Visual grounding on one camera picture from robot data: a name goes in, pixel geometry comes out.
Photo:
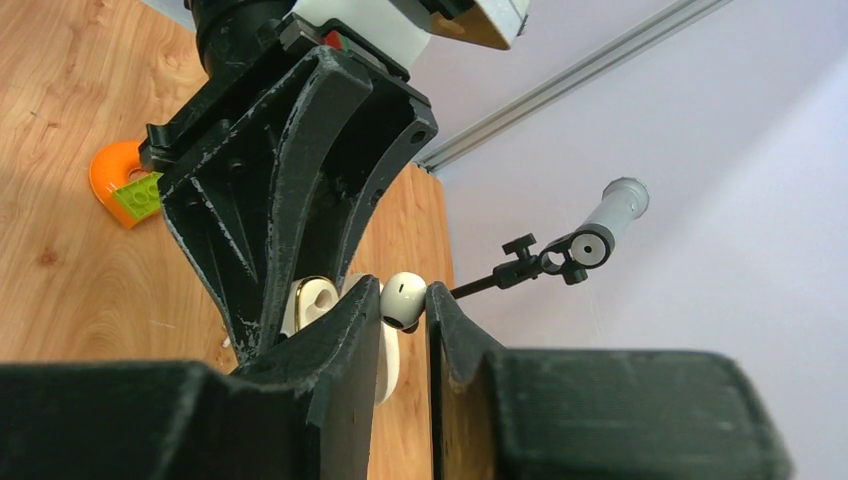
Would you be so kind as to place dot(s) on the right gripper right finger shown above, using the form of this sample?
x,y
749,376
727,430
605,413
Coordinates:
x,y
512,413

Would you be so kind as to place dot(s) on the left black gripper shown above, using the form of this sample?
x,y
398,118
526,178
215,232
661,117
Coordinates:
x,y
242,157

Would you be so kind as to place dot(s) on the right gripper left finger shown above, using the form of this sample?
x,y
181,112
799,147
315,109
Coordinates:
x,y
302,410

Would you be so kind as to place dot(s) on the small beige charging case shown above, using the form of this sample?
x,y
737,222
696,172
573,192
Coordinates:
x,y
314,296

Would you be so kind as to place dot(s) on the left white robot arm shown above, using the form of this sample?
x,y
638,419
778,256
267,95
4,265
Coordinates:
x,y
272,170

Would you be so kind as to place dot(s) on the white earbud near stand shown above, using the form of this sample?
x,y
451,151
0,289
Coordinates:
x,y
402,301

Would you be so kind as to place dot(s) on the black tripod microphone stand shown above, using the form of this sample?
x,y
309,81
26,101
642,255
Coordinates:
x,y
555,260

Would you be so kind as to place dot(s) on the green block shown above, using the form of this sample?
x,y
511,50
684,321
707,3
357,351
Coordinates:
x,y
139,199

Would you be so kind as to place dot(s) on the grey microphone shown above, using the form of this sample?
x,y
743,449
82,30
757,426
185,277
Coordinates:
x,y
623,201

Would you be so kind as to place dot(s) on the orange ring toy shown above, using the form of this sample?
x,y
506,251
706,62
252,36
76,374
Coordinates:
x,y
112,167

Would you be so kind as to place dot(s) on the aluminium frame rail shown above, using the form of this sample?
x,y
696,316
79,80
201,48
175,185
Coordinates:
x,y
654,30

